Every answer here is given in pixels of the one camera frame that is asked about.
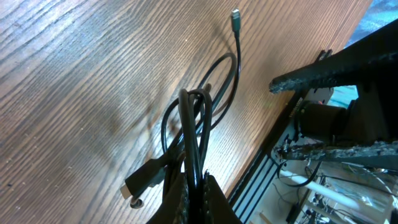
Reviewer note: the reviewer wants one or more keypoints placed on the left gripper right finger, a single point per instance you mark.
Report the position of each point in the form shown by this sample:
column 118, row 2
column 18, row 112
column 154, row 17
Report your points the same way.
column 216, row 209

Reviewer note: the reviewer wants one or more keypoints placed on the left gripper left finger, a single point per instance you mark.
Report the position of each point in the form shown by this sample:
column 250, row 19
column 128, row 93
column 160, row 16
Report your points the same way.
column 174, row 208

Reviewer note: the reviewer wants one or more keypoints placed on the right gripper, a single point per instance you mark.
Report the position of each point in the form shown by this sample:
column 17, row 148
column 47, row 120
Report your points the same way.
column 376, row 107

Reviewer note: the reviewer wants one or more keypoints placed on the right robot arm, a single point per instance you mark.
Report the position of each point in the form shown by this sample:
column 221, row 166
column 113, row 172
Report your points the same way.
column 329, row 124

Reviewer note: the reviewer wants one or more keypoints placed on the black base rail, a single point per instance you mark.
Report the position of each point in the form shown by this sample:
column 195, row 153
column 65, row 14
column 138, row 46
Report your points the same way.
column 256, row 178

